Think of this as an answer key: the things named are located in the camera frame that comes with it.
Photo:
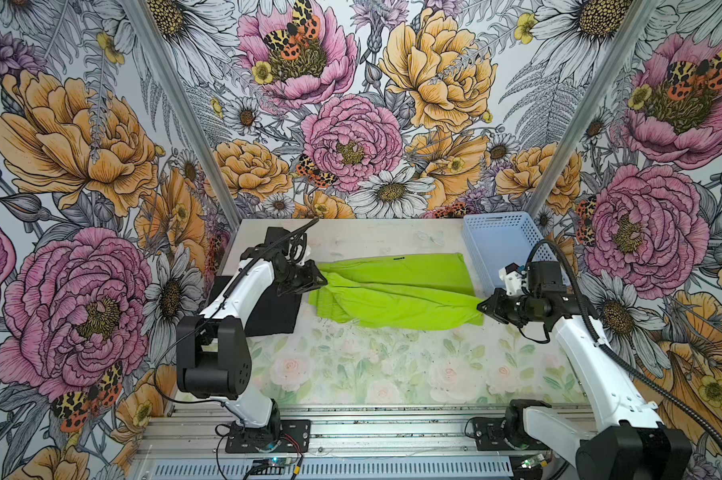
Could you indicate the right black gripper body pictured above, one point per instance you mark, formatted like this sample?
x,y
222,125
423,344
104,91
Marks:
x,y
513,309

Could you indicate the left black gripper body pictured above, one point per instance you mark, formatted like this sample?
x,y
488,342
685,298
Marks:
x,y
297,277

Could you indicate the black garment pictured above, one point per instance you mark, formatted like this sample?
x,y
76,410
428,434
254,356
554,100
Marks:
x,y
273,314

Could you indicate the lime green towel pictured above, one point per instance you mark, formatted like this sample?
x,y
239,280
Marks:
x,y
428,292

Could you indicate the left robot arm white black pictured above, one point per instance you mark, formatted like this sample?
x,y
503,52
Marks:
x,y
213,358

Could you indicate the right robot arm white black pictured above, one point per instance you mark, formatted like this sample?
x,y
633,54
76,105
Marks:
x,y
630,440

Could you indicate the light blue plastic basket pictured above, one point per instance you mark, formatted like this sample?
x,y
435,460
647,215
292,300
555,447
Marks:
x,y
495,240

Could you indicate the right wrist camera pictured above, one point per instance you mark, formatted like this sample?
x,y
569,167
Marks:
x,y
513,277

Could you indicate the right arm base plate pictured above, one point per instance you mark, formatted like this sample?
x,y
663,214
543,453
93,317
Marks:
x,y
488,435

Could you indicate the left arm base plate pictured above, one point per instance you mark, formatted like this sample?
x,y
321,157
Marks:
x,y
286,436

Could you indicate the white vented cable duct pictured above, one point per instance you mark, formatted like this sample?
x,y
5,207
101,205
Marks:
x,y
469,467

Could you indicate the aluminium rail frame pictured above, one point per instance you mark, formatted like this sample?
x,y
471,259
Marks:
x,y
336,431

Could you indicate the right aluminium corner post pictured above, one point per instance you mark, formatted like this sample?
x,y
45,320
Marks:
x,y
627,36

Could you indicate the aluminium corner post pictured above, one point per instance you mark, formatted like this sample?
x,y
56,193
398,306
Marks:
x,y
162,66
627,36

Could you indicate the left aluminium corner post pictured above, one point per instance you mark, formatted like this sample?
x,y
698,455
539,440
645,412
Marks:
x,y
162,66

